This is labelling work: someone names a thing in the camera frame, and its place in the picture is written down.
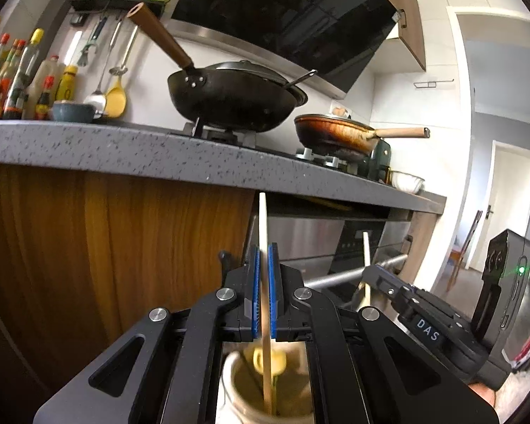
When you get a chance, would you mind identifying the yellow squeeze bottle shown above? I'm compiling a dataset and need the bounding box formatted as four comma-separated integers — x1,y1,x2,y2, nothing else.
55,65,79,102

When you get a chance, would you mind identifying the wooden chair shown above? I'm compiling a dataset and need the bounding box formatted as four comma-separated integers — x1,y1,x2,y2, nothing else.
446,210,484,292

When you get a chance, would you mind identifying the clear glass bowl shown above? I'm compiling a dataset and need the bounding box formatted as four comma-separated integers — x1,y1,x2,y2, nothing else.
389,170,425,194

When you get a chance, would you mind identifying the black-handled cooking utensil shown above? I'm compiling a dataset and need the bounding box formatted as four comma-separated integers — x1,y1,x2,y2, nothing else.
283,70,319,90

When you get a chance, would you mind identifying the large cooking oil jug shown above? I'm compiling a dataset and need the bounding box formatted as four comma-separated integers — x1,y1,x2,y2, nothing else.
24,55,67,120

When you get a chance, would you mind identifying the green-handled kitchen tool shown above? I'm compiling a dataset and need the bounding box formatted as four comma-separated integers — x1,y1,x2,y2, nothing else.
76,15,109,68

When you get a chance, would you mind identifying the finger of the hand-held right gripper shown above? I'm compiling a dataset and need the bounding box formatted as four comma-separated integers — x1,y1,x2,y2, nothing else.
360,265,419,315

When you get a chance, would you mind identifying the steel drawer handle bar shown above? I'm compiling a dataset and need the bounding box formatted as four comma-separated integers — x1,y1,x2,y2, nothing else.
302,254,409,288

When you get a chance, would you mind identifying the small dark red-cap bottle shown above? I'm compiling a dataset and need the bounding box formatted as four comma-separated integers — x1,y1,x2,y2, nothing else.
34,76,56,121

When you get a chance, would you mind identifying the wooden upper cabinet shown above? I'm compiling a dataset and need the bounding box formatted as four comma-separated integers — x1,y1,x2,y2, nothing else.
353,0,427,71

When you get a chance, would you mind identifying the white room door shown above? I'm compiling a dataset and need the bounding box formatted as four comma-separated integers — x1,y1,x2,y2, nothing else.
468,141,530,292

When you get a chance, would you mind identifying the light wooden cabinet door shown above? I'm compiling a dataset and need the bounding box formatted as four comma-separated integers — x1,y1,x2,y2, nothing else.
404,210,436,292

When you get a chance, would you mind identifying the yellow rice paddle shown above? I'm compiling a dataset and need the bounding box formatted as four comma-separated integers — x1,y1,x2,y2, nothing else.
105,71,129,118

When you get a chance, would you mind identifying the stainless steel built-in appliance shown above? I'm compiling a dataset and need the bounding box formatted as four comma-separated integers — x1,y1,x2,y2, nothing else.
247,205,413,319

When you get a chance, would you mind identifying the wall paper towel holder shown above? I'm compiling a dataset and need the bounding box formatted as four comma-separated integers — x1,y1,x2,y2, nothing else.
414,78,455,90

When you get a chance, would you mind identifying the white ceramic utensil holder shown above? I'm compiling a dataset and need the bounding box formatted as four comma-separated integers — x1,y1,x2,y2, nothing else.
216,344,319,424

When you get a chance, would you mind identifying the black wok with wooden handle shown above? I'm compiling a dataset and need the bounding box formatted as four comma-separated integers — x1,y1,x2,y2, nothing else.
126,2,309,133

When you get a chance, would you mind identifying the black wall shelf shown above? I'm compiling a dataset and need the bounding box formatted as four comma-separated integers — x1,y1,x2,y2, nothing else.
70,0,166,15

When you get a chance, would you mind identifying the brown frying pan cream handle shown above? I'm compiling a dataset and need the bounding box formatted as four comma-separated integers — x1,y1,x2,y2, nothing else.
294,114,431,156

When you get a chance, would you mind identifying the light wooden chopstick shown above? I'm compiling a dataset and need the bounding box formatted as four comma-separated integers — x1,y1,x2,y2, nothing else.
355,231,374,311
257,192,277,416

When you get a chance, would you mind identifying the gas stove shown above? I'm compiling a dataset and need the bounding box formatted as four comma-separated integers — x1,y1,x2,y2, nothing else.
170,117,381,177

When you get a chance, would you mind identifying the dark wooden cabinet door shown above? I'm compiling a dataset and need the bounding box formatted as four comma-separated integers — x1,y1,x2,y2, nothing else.
0,161,254,424

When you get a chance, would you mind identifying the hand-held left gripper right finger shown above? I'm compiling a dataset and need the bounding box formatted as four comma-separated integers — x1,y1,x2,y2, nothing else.
269,243,500,424

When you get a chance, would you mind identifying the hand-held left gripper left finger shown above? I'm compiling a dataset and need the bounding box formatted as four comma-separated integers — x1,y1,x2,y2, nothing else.
33,244,262,424

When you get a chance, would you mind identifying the steel hanging ladle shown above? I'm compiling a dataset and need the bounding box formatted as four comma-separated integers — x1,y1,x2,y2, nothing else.
83,20,124,113

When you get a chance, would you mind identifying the blue ceramic bowl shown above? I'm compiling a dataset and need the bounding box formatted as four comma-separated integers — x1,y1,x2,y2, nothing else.
51,101,98,123

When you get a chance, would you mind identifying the yellow-cap tall bottle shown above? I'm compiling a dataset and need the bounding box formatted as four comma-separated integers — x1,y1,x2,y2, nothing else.
4,29,45,120

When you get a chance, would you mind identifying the yellow plastic utensil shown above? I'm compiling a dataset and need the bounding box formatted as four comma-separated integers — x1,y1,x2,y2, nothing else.
243,347,288,376

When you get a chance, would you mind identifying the small metal ladle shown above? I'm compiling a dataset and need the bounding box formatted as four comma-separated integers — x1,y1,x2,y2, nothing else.
110,22,140,76

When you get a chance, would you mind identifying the black range hood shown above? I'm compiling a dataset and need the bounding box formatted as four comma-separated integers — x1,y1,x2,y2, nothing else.
170,0,400,100

